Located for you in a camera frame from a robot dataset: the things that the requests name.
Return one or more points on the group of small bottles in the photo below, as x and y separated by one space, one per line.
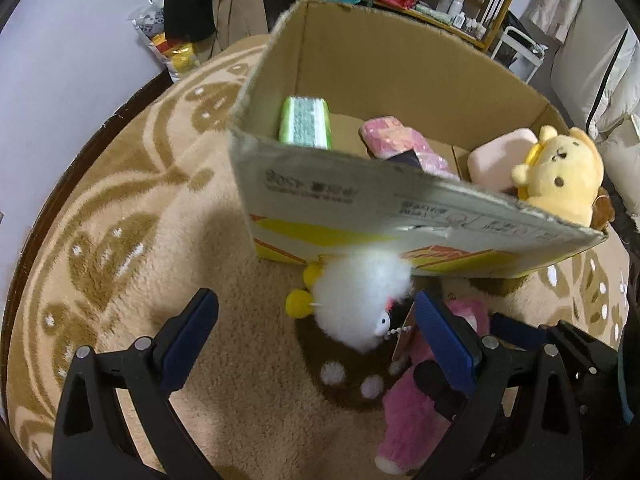
457 10

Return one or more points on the cardboard box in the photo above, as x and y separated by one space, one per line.
350 220

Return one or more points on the beige hanging coat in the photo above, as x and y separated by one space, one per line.
245 5

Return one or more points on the beige printed blanket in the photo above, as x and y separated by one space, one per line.
150 260

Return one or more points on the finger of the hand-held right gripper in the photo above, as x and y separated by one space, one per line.
517 331
435 387

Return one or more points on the pink fuzzy plush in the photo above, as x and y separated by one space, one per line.
410 435

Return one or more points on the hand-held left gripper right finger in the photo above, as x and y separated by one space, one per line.
445 342

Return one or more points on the cream padded chair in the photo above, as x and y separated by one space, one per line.
585 75

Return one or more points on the green cake plush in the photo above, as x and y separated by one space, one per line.
305 120

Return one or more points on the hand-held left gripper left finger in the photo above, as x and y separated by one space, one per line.
185 345

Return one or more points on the white trolley cart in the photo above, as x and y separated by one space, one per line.
520 45

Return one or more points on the small brown plush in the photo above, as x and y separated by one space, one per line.
604 207

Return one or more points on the yellow snack packets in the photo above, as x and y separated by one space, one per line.
177 60

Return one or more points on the dark hanging coat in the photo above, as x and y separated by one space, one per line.
192 0

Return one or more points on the silver snack bag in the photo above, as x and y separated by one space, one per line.
147 20

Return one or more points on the pink packet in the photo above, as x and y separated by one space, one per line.
390 135

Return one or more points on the white fluffy plush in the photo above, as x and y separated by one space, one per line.
360 285

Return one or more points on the wooden shelf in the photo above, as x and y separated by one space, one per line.
500 5

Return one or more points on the yellow bear plush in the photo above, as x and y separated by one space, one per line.
555 170

